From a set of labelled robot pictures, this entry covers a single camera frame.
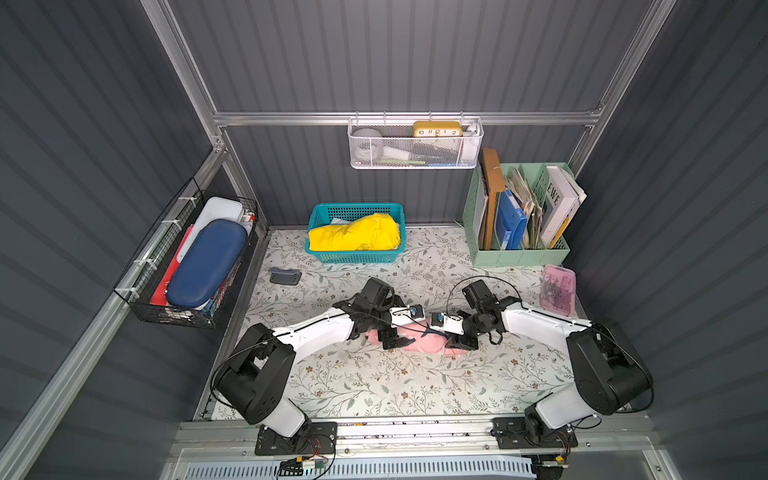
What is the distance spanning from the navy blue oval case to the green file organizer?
74 cm

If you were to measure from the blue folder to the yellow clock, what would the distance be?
265 millimetres

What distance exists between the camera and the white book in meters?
0.96

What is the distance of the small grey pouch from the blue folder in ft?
2.42

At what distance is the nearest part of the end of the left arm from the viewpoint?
77 centimetres

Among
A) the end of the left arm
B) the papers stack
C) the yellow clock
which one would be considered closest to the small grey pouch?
the end of the left arm

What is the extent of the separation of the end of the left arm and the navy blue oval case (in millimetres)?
414

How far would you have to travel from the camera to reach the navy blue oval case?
25.3 inches

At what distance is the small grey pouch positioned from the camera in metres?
1.06

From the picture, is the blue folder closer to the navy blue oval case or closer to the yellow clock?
the yellow clock

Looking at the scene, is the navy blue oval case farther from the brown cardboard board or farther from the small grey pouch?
the brown cardboard board

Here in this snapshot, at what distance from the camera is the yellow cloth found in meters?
1.03

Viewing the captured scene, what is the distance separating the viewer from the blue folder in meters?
0.97

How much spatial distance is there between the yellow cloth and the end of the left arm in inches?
13.4
